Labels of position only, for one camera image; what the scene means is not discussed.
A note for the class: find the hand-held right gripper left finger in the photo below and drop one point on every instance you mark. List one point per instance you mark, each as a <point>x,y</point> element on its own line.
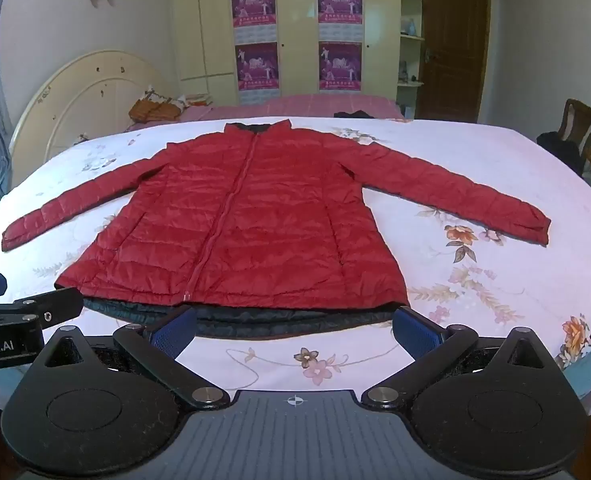
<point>173,332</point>

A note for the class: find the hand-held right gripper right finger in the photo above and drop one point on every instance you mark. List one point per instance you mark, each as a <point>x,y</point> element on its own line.
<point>418,335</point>

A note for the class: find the red down jacket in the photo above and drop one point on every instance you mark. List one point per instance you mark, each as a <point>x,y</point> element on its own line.
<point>275,210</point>

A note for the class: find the white floral bed sheet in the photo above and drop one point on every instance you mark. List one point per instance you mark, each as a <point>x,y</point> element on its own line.
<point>500,270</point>

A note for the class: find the cream round headboard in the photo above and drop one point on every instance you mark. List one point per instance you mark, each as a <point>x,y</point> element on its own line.
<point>75,95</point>

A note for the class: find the black cloth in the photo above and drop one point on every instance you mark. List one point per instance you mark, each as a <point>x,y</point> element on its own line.
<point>355,114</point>

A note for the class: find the dark bag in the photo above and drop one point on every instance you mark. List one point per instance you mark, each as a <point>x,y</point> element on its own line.
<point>560,152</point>

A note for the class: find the white patterned cloth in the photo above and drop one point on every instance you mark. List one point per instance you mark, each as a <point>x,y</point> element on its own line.
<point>195,100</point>

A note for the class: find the pink bed sheet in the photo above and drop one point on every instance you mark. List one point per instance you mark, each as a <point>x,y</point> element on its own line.
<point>295,106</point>

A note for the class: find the wooden chair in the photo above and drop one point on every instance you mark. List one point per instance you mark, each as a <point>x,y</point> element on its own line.
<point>581,120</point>

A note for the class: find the cream shelf unit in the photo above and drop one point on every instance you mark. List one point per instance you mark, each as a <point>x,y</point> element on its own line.
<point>410,60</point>

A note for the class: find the brown wooden door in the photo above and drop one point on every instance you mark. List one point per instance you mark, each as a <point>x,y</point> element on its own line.
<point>455,45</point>

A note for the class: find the cream wardrobe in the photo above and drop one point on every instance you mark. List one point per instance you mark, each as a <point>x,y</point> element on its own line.
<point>295,20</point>

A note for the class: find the purple wall poster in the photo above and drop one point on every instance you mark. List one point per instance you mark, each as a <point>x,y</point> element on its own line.
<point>340,66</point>
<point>253,7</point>
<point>340,5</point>
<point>257,67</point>

